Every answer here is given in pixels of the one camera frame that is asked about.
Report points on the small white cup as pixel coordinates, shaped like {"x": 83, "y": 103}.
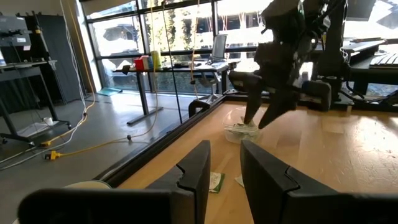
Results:
{"x": 48, "y": 121}

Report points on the white plastic bowl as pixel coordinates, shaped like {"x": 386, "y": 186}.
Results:
{"x": 90, "y": 184}

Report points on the dark grey equipment box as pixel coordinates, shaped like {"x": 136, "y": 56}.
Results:
{"x": 14, "y": 31}

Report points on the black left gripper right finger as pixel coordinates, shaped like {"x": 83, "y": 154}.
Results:
{"x": 267, "y": 186}

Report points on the black aluminium table frame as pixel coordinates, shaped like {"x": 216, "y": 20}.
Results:
{"x": 149, "y": 149}

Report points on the black window frame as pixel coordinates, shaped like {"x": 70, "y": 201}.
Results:
{"x": 214, "y": 15}

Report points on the grey side table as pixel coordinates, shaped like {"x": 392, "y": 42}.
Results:
{"x": 360, "y": 46}

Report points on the yellow green cylinder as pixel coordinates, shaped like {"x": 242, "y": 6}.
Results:
{"x": 156, "y": 59}

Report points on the black table clamp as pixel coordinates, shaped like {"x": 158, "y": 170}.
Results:
{"x": 199, "y": 104}

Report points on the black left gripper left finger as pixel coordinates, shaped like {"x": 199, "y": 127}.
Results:
{"x": 192, "y": 174}

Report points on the dark desk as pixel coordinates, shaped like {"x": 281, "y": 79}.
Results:
{"x": 373, "y": 74}

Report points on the thin black pole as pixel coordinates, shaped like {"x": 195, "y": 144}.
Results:
{"x": 170, "y": 53}

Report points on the desk with black legs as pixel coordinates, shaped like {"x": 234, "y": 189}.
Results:
{"x": 143, "y": 93}

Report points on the black keyboard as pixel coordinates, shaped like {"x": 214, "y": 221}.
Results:
{"x": 387, "y": 59}

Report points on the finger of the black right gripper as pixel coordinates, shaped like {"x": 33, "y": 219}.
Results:
{"x": 253, "y": 93}
{"x": 280, "y": 109}

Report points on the black equipment cart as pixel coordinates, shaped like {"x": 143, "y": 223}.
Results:
{"x": 21, "y": 73}

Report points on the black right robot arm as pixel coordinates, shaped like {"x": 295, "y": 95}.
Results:
{"x": 334, "y": 46}

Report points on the clear plastic bin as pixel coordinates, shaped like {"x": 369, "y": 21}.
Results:
{"x": 231, "y": 137}

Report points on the black curtain panel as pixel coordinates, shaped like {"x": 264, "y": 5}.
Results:
{"x": 62, "y": 56}

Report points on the teal floor mat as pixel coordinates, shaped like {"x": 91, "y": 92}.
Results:
{"x": 109, "y": 91}

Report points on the grey office chair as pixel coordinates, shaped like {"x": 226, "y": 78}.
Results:
{"x": 219, "y": 46}

